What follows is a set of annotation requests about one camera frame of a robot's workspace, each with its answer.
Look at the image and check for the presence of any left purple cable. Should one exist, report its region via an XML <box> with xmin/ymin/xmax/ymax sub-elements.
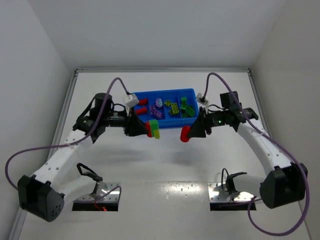
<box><xmin>4</xmin><ymin>77</ymin><xmax>132</xmax><ymax>203</ymax></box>

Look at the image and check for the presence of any purple paw print lego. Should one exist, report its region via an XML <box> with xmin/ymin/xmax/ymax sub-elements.
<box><xmin>155</xmin><ymin>97</ymin><xmax>164</xmax><ymax>108</ymax></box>

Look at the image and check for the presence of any metal base plate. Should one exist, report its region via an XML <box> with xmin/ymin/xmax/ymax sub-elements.
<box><xmin>71</xmin><ymin>182</ymin><xmax>122</xmax><ymax>212</ymax></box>
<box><xmin>207</xmin><ymin>182</ymin><xmax>254</xmax><ymax>212</ymax></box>

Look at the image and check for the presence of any lime yellow lego brick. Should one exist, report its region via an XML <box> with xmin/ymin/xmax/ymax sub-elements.
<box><xmin>169</xmin><ymin>103</ymin><xmax>180</xmax><ymax>116</ymax></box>

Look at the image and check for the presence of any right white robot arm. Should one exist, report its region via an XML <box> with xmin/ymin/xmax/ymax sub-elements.
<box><xmin>180</xmin><ymin>91</ymin><xmax>308</xmax><ymax>209</ymax></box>

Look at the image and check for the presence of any purple cable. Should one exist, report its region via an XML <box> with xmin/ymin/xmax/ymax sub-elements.
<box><xmin>203</xmin><ymin>72</ymin><xmax>311</xmax><ymax>236</ymax></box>
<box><xmin>4</xmin><ymin>77</ymin><xmax>132</xmax><ymax>203</ymax></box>

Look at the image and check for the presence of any purple lego plate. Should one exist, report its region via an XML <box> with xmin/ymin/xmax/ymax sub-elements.
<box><xmin>149</xmin><ymin>105</ymin><xmax>157</xmax><ymax>116</ymax></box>
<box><xmin>153</xmin><ymin>110</ymin><xmax>165</xmax><ymax>120</ymax></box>

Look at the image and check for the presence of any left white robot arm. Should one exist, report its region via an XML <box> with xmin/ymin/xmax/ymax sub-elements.
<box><xmin>17</xmin><ymin>93</ymin><xmax>150</xmax><ymax>222</ymax></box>

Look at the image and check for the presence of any striped red green lego stack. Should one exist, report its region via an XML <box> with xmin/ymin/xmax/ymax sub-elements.
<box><xmin>145</xmin><ymin>119</ymin><xmax>160</xmax><ymax>139</ymax></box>

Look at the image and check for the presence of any green square lego brick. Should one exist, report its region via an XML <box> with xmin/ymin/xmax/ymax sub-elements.
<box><xmin>180</xmin><ymin>102</ymin><xmax>188</xmax><ymax>111</ymax></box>

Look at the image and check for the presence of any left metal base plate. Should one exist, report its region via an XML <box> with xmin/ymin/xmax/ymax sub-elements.
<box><xmin>71</xmin><ymin>182</ymin><xmax>122</xmax><ymax>212</ymax></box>

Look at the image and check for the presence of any red lego piece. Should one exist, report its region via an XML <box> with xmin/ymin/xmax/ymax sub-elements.
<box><xmin>138</xmin><ymin>98</ymin><xmax>148</xmax><ymax>106</ymax></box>

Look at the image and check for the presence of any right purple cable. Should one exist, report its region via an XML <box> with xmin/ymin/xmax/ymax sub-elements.
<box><xmin>203</xmin><ymin>72</ymin><xmax>311</xmax><ymax>236</ymax></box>

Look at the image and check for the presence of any blue divided plastic bin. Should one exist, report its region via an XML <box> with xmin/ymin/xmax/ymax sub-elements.
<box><xmin>134</xmin><ymin>88</ymin><xmax>199</xmax><ymax>128</ymax></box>

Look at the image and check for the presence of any red lego brick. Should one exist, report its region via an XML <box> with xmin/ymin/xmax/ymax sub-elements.
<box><xmin>135</xmin><ymin>107</ymin><xmax>148</xmax><ymax>116</ymax></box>

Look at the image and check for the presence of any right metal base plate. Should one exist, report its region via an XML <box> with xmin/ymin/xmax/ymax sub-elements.
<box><xmin>207</xmin><ymin>182</ymin><xmax>254</xmax><ymax>212</ymax></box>

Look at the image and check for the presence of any red rounded lego half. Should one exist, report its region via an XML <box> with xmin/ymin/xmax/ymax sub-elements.
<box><xmin>180</xmin><ymin>125</ymin><xmax>191</xmax><ymax>143</ymax></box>

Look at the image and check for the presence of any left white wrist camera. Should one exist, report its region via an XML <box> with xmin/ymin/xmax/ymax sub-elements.
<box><xmin>123</xmin><ymin>93</ymin><xmax>140</xmax><ymax>113</ymax></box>

